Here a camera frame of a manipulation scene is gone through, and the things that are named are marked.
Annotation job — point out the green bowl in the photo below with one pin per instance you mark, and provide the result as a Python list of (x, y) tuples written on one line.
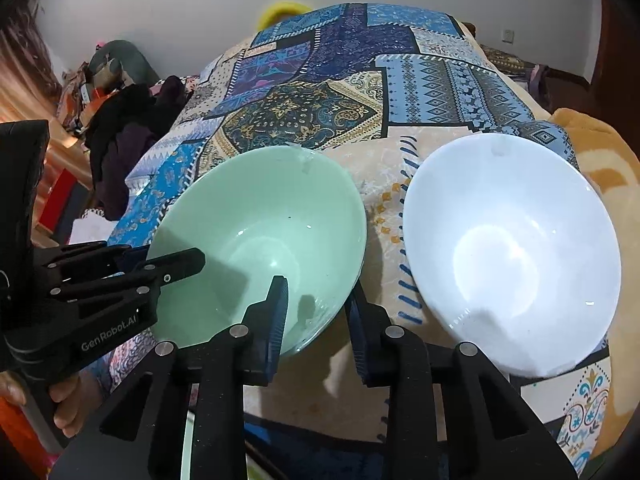
[(255, 240)]

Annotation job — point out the white wall socket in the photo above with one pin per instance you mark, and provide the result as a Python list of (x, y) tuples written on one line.
[(508, 35)]

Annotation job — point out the brown striped curtain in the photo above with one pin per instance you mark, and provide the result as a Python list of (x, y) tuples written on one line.
[(25, 65)]

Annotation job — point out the yellow round object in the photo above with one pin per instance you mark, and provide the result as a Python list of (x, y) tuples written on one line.
[(282, 12)]

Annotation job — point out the red box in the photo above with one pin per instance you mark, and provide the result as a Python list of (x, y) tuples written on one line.
[(57, 200)]

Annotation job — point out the patterned patchwork tablecloth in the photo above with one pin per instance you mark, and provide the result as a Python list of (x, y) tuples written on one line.
[(325, 90)]

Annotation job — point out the grey green cushion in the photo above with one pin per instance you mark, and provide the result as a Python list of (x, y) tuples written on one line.
[(122, 62)]

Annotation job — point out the white bowl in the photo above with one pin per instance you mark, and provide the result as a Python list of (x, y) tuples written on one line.
[(505, 255)]

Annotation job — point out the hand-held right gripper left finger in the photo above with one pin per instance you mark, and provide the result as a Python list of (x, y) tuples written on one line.
[(277, 325)]

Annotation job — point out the white cloth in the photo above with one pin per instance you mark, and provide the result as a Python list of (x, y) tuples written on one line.
[(92, 227)]

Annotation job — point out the pile of dark clothes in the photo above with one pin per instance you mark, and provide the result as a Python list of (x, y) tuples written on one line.
[(125, 135)]

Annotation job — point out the person's left hand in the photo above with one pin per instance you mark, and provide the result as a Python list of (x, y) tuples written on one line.
[(80, 405)]

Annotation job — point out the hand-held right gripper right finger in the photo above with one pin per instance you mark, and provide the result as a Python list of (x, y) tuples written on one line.
[(356, 332)]

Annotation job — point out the orange plush blanket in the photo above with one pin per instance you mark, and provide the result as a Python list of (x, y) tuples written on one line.
[(620, 200)]

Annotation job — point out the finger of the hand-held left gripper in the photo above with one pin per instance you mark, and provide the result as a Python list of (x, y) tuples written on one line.
[(100, 255), (175, 266)]

